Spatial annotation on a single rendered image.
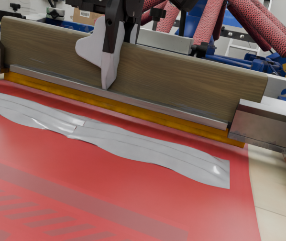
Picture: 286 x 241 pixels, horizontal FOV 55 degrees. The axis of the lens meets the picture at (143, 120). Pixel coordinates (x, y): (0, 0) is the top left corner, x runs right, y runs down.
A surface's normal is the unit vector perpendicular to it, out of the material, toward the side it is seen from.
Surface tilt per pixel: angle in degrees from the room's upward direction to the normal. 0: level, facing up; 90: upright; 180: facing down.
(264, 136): 90
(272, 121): 90
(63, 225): 0
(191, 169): 37
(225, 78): 90
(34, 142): 0
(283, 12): 90
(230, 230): 0
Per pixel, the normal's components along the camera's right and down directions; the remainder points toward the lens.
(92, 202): 0.19, -0.92
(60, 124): -0.05, -0.65
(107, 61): -0.32, 0.48
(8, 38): -0.29, 0.27
